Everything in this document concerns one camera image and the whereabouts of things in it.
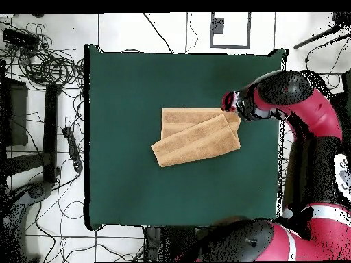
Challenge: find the orange terry towel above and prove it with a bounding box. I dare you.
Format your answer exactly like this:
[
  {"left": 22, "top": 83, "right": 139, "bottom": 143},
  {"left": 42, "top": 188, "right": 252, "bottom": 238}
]
[{"left": 150, "top": 107, "right": 242, "bottom": 168}]

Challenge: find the dark grey square patch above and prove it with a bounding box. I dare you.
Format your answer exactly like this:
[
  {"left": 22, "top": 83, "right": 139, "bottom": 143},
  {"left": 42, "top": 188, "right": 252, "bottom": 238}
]
[{"left": 211, "top": 17, "right": 225, "bottom": 34}]

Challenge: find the black tripod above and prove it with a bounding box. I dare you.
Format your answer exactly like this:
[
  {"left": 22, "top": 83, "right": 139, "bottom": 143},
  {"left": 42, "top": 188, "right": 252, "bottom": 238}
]
[{"left": 293, "top": 11, "right": 351, "bottom": 50}]

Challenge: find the dark green table cloth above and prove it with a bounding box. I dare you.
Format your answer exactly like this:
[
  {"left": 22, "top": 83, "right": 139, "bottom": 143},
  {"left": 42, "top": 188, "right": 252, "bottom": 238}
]
[{"left": 84, "top": 44, "right": 289, "bottom": 230}]

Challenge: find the black power strip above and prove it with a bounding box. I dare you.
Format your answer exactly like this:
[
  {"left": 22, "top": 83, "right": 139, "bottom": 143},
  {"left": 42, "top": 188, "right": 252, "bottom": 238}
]
[{"left": 62, "top": 126, "right": 84, "bottom": 173}]

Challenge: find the dark box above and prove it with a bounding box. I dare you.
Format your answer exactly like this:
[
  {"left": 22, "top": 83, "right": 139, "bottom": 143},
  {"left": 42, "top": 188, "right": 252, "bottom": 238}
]
[{"left": 0, "top": 77, "right": 29, "bottom": 147}]

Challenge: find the black stand base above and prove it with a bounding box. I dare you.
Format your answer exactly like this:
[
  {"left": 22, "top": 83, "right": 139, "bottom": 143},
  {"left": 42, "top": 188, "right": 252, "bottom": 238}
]
[{"left": 2, "top": 180, "right": 54, "bottom": 247}]

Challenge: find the black electronics box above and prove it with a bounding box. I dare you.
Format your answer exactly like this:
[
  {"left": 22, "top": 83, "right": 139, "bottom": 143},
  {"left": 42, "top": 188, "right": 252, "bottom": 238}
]
[{"left": 1, "top": 27, "right": 41, "bottom": 51}]

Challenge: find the grey square frame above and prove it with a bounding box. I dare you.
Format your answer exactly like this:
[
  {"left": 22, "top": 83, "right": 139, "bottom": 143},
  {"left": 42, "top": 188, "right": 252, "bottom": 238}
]
[{"left": 210, "top": 12, "right": 252, "bottom": 49}]

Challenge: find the thin black cable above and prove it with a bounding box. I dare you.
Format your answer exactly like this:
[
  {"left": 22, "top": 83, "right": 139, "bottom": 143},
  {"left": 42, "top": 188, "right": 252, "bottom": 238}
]
[
  {"left": 142, "top": 12, "right": 174, "bottom": 53},
  {"left": 185, "top": 12, "right": 199, "bottom": 53}
]

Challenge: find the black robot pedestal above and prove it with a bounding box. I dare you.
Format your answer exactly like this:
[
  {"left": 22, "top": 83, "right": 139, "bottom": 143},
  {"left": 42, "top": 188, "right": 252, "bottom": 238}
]
[{"left": 143, "top": 225, "right": 198, "bottom": 262}]

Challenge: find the tangled black cable bundle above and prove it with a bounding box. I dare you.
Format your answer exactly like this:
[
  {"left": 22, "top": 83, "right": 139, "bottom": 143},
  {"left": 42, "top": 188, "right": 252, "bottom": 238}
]
[{"left": 0, "top": 23, "right": 86, "bottom": 91}]

